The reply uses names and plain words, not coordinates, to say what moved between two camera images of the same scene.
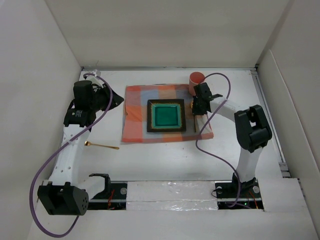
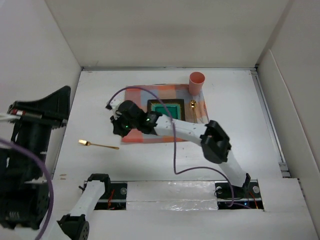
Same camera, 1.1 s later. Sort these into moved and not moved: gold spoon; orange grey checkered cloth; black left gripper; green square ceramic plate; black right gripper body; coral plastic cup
Moved: black left gripper; black right gripper body
Not moved: gold spoon; coral plastic cup; orange grey checkered cloth; green square ceramic plate
